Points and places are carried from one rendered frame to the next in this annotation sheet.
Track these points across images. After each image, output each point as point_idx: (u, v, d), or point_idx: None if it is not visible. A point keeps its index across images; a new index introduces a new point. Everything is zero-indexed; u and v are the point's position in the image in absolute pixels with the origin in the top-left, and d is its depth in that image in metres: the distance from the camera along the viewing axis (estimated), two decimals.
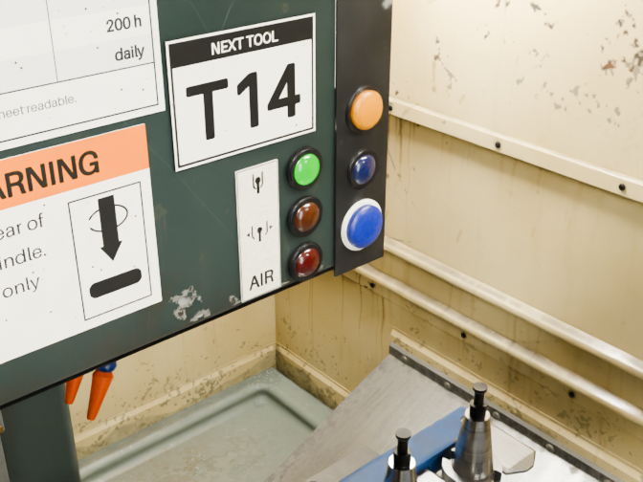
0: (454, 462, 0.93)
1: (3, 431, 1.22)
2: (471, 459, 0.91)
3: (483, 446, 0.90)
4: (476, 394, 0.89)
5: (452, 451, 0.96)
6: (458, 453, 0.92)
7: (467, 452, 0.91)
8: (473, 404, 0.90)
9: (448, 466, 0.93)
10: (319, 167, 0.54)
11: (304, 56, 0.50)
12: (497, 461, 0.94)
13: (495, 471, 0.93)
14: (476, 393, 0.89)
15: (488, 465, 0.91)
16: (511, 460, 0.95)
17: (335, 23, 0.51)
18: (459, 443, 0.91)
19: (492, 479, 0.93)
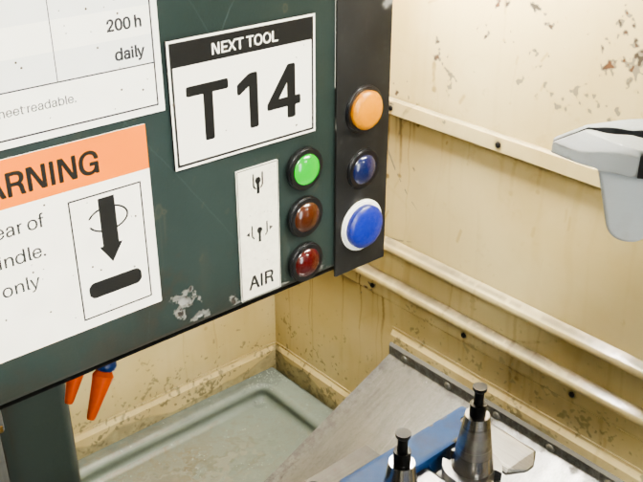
0: (454, 462, 0.93)
1: (3, 431, 1.22)
2: (471, 459, 0.91)
3: (483, 446, 0.90)
4: (476, 394, 0.89)
5: (452, 451, 0.96)
6: (458, 453, 0.92)
7: (467, 452, 0.91)
8: (473, 404, 0.90)
9: (448, 466, 0.93)
10: (319, 167, 0.54)
11: (304, 56, 0.50)
12: (497, 461, 0.94)
13: (495, 471, 0.93)
14: (476, 393, 0.89)
15: (488, 465, 0.91)
16: (511, 460, 0.95)
17: (335, 23, 0.51)
18: (459, 443, 0.91)
19: (492, 479, 0.93)
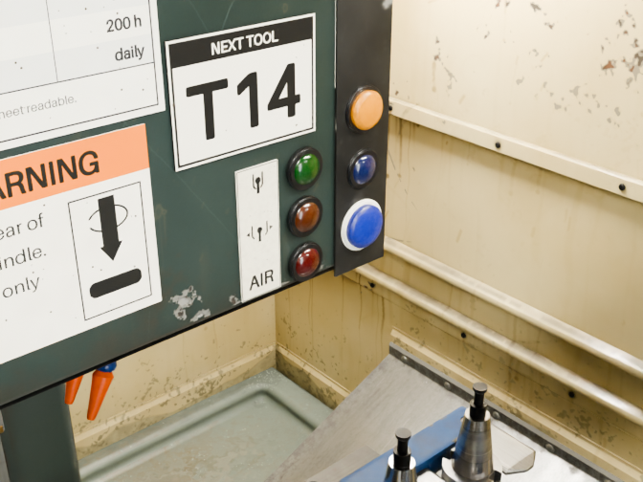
0: (454, 462, 0.93)
1: (3, 431, 1.22)
2: (471, 459, 0.91)
3: (483, 446, 0.90)
4: (476, 394, 0.89)
5: (452, 451, 0.96)
6: (458, 453, 0.92)
7: (467, 452, 0.91)
8: (473, 404, 0.90)
9: (448, 466, 0.93)
10: (319, 167, 0.54)
11: (304, 56, 0.50)
12: (497, 461, 0.94)
13: (495, 471, 0.93)
14: (476, 393, 0.89)
15: (488, 465, 0.91)
16: (511, 460, 0.95)
17: (335, 23, 0.51)
18: (459, 443, 0.91)
19: (492, 479, 0.93)
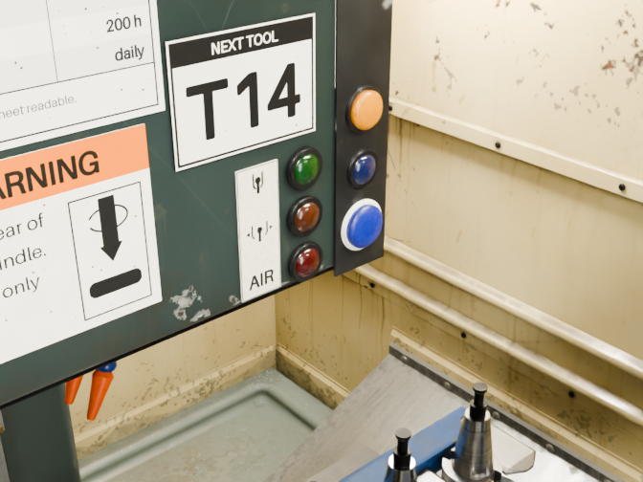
0: (454, 462, 0.93)
1: (3, 431, 1.22)
2: (471, 459, 0.91)
3: (483, 446, 0.90)
4: (476, 394, 0.89)
5: (452, 451, 0.96)
6: (458, 453, 0.92)
7: (467, 452, 0.91)
8: (473, 404, 0.90)
9: (448, 466, 0.93)
10: (319, 167, 0.54)
11: (304, 56, 0.50)
12: (497, 461, 0.94)
13: (495, 471, 0.93)
14: (476, 393, 0.89)
15: (488, 465, 0.91)
16: (511, 460, 0.95)
17: (335, 23, 0.51)
18: (459, 443, 0.91)
19: (492, 479, 0.93)
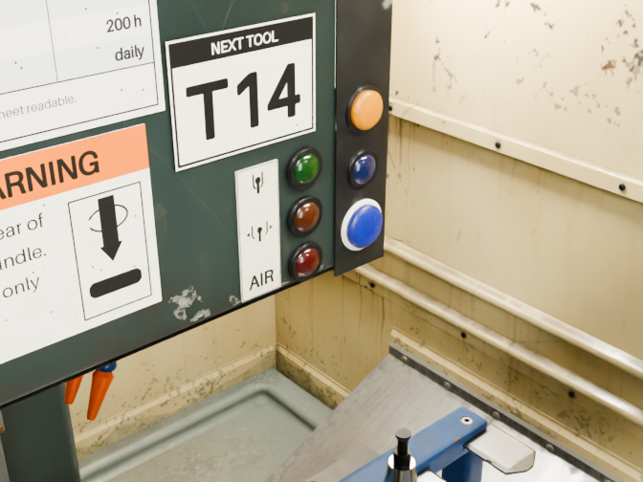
0: None
1: (3, 431, 1.22)
2: None
3: None
4: None
5: None
6: None
7: None
8: None
9: None
10: (319, 167, 0.54)
11: (304, 56, 0.50)
12: None
13: None
14: None
15: None
16: (511, 460, 0.95)
17: (335, 23, 0.51)
18: None
19: None
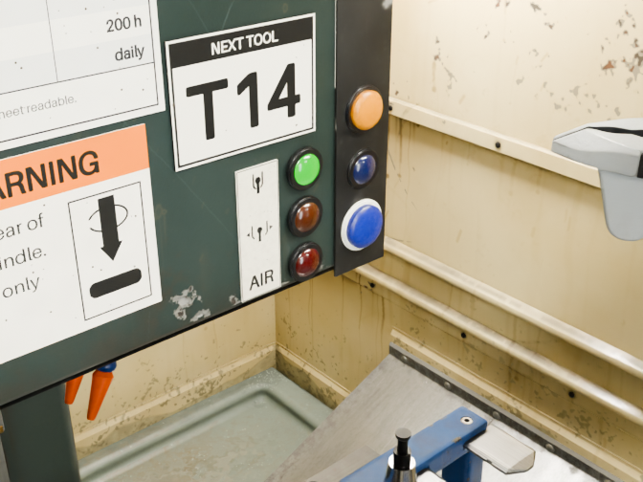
0: None
1: (3, 431, 1.22)
2: None
3: None
4: None
5: None
6: None
7: None
8: None
9: None
10: (319, 167, 0.54)
11: (304, 56, 0.50)
12: None
13: None
14: None
15: None
16: (511, 460, 0.95)
17: (335, 23, 0.51)
18: None
19: None
